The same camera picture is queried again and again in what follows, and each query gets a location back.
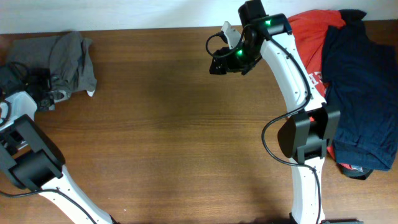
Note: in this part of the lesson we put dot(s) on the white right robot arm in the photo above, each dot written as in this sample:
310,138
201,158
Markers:
310,123

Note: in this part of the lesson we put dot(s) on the navy blue garment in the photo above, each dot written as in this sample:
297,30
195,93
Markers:
362,82

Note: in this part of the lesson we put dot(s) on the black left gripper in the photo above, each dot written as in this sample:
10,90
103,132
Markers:
41,75

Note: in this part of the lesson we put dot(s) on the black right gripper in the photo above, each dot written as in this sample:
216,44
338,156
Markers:
229,64

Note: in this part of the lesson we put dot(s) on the grey cargo shorts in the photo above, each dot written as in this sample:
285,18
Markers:
66,56

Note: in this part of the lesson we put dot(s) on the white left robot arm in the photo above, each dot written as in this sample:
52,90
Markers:
29,158

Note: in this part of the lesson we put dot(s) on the red t-shirt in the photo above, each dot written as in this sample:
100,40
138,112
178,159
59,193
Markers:
309,29

